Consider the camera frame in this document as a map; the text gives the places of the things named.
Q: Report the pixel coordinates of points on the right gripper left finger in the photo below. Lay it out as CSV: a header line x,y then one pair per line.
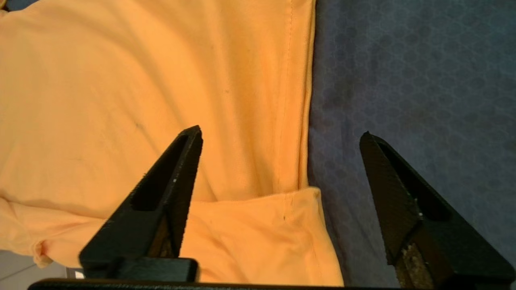
x,y
153,225

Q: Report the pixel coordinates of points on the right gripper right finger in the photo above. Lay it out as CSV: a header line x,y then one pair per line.
x,y
423,241

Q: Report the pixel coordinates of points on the yellow t-shirt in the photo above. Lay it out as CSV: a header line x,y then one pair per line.
x,y
100,100

